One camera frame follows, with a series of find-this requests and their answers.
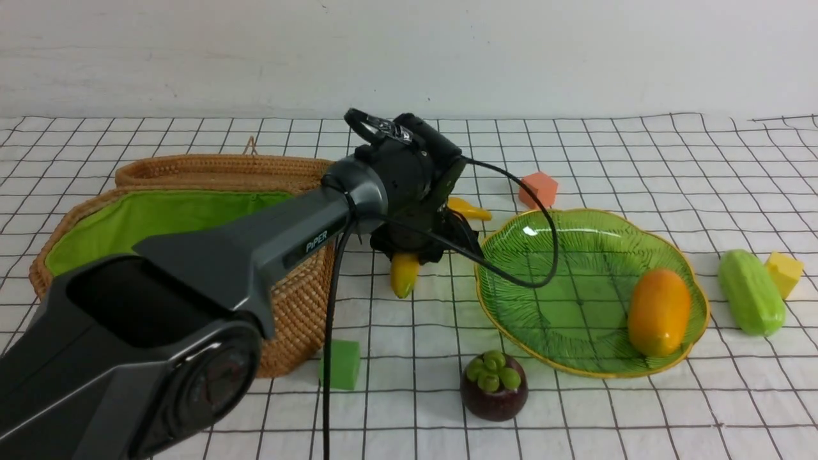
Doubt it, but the green foam cube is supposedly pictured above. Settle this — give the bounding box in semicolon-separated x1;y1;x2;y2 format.
329;339;360;391

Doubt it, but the yellow banana toy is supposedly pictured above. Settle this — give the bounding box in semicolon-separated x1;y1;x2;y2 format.
390;197;493;299

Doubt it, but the dark purple mangosteen toy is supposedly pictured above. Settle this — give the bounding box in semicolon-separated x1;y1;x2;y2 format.
459;350;529;422

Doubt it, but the green leaf-shaped glass plate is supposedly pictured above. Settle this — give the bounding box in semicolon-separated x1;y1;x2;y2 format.
474;209;711;379

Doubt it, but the woven wicker basket green lining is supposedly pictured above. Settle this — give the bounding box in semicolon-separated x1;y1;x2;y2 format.
29;186;338;379

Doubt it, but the woven wicker basket lid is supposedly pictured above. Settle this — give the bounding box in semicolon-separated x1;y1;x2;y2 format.
114;137;333;194

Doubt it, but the orange yellow mango toy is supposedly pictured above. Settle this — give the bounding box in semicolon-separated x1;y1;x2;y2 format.
628;268;691;358

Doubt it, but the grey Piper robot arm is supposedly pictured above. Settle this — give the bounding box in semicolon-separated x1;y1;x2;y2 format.
1;109;467;459

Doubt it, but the green cucumber toy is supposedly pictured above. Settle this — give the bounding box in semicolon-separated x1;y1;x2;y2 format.
718;249;786;337

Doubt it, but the orange foam cube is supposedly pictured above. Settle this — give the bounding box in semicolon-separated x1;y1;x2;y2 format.
518;171;559;209

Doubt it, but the yellow foam cube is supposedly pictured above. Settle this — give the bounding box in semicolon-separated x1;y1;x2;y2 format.
764;252;804;300

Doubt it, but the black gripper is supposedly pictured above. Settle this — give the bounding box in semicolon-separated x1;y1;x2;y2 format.
370;206;481;265

